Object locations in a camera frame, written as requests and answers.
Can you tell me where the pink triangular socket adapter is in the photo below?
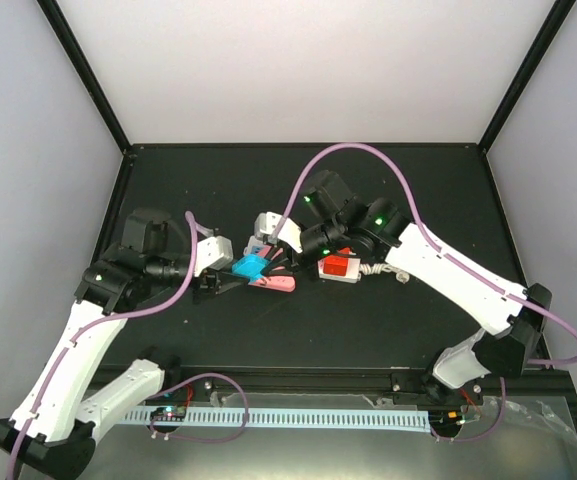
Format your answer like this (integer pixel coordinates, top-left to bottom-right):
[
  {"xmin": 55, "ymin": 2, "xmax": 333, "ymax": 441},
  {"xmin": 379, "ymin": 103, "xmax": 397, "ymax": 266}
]
[{"xmin": 249, "ymin": 246, "xmax": 296, "ymax": 293}]

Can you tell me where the red cube socket adapter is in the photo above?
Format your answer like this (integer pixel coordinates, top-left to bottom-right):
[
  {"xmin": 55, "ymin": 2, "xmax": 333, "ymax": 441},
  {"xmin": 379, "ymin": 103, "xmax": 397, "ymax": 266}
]
[{"xmin": 320, "ymin": 253, "xmax": 352, "ymax": 277}]

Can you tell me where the blue square plug adapter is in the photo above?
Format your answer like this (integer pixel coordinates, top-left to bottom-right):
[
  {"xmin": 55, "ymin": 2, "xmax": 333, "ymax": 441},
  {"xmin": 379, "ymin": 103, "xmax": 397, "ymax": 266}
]
[{"xmin": 231, "ymin": 254, "xmax": 269, "ymax": 282}]

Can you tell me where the white power strip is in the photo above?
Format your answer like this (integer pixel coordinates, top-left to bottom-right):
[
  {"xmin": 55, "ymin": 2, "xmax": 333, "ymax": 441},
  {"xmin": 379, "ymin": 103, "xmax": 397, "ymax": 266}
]
[{"xmin": 243, "ymin": 237, "xmax": 362, "ymax": 283}]

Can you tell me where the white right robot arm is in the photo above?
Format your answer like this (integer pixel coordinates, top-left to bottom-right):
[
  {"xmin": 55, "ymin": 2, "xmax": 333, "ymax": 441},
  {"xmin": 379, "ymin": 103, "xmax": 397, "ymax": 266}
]
[{"xmin": 254, "ymin": 170, "xmax": 552, "ymax": 405}]

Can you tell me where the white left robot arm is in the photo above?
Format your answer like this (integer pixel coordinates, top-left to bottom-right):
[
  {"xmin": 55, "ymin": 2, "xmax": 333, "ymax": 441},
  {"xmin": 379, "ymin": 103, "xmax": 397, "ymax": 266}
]
[{"xmin": 0, "ymin": 209, "xmax": 233, "ymax": 479}]

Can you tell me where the left controller circuit board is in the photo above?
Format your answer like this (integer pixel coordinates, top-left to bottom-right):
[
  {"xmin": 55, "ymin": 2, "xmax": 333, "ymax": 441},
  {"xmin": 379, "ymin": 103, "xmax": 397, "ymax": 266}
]
[{"xmin": 150, "ymin": 406, "xmax": 187, "ymax": 422}]

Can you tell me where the controller circuit board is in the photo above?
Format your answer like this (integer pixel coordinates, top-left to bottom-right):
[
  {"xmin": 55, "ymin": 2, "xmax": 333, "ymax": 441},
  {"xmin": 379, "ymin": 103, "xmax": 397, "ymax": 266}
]
[
  {"xmin": 150, "ymin": 406, "xmax": 187, "ymax": 422},
  {"xmin": 428, "ymin": 410, "xmax": 479, "ymax": 427}
]

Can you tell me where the right controller circuit board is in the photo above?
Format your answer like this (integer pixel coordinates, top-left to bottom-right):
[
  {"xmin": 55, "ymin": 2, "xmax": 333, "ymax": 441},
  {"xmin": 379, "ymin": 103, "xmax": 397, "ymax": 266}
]
[{"xmin": 428, "ymin": 410, "xmax": 479, "ymax": 427}]

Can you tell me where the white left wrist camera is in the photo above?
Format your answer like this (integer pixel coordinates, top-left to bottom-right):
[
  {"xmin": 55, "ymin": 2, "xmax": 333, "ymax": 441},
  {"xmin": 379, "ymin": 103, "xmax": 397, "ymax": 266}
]
[{"xmin": 194, "ymin": 236, "xmax": 234, "ymax": 277}]

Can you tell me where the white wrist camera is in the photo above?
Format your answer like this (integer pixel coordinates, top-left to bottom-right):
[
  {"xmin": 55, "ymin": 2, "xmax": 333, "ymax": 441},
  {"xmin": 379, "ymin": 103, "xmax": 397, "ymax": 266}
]
[
  {"xmin": 254, "ymin": 212, "xmax": 303, "ymax": 254},
  {"xmin": 194, "ymin": 236, "xmax": 234, "ymax": 277}
]

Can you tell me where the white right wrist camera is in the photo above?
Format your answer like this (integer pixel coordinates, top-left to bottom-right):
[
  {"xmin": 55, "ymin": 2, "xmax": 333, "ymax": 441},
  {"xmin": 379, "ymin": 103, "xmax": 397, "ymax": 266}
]
[{"xmin": 254, "ymin": 212, "xmax": 303, "ymax": 254}]

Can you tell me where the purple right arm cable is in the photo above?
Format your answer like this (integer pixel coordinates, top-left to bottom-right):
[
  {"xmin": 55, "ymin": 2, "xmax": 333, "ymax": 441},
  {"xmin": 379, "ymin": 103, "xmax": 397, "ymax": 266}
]
[{"xmin": 272, "ymin": 142, "xmax": 577, "ymax": 444}]

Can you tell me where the white coiled power cord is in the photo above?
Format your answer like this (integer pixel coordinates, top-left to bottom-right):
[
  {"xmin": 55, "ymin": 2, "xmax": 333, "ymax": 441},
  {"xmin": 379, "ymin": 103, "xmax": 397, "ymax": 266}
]
[{"xmin": 358, "ymin": 261, "xmax": 413, "ymax": 286}]

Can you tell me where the light blue slotted cable duct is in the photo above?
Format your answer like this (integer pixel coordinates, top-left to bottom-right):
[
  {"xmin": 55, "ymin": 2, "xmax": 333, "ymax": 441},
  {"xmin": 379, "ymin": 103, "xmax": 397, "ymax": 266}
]
[{"xmin": 119, "ymin": 406, "xmax": 431, "ymax": 433}]

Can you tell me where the black front mounting rail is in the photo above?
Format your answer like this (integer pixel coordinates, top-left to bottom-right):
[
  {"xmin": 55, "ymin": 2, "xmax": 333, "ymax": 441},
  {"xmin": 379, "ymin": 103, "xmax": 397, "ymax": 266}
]
[{"xmin": 177, "ymin": 365, "xmax": 574, "ymax": 396}]

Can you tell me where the black left frame post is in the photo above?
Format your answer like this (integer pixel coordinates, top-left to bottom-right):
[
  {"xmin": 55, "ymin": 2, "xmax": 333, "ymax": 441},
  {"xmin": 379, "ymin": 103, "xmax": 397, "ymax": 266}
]
[{"xmin": 36, "ymin": 0, "xmax": 131, "ymax": 153}]

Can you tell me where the black frame post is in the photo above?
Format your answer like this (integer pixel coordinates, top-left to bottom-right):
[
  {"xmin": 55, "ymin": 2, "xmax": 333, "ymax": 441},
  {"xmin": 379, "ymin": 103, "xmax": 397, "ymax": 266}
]
[
  {"xmin": 36, "ymin": 0, "xmax": 131, "ymax": 153},
  {"xmin": 478, "ymin": 0, "xmax": 576, "ymax": 154}
]

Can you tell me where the black right frame post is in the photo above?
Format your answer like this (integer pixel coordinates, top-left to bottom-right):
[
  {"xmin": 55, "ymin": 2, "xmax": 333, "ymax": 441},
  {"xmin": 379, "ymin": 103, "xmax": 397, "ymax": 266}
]
[{"xmin": 478, "ymin": 0, "xmax": 576, "ymax": 154}]

